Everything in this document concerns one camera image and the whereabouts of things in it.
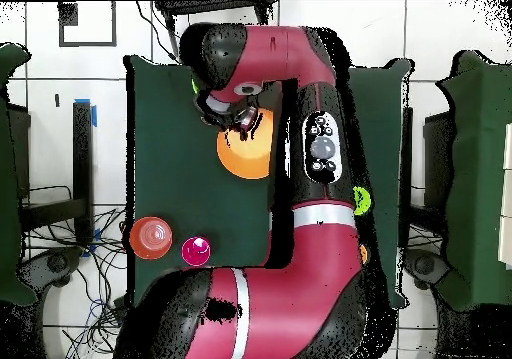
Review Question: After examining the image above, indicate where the large orange bowl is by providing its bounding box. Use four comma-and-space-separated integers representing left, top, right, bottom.
216, 107, 276, 181

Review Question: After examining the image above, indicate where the dark green tablecloth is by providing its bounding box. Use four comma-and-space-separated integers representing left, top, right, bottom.
124, 53, 413, 309

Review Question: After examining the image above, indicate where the lime green cup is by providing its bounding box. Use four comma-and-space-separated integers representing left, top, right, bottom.
352, 185, 373, 217

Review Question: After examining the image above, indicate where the red cup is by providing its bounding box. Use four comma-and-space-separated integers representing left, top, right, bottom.
180, 236, 212, 267

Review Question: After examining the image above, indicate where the small red-orange bowl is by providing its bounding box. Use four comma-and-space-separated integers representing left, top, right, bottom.
128, 215, 174, 261

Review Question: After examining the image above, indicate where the blue tape strip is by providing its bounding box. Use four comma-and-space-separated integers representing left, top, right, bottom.
73, 98, 98, 128

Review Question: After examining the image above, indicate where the black metal stand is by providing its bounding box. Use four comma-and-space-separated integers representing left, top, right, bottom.
17, 101, 94, 248
399, 106, 453, 224

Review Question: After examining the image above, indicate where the neighbouring green covered table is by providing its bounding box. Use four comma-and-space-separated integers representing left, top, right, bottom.
0, 43, 37, 306
437, 50, 512, 312

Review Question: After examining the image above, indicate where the black camera tripod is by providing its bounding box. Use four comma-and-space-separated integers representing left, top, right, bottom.
153, 0, 277, 58

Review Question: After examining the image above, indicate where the grey square frame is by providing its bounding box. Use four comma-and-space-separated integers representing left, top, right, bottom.
58, 0, 118, 48

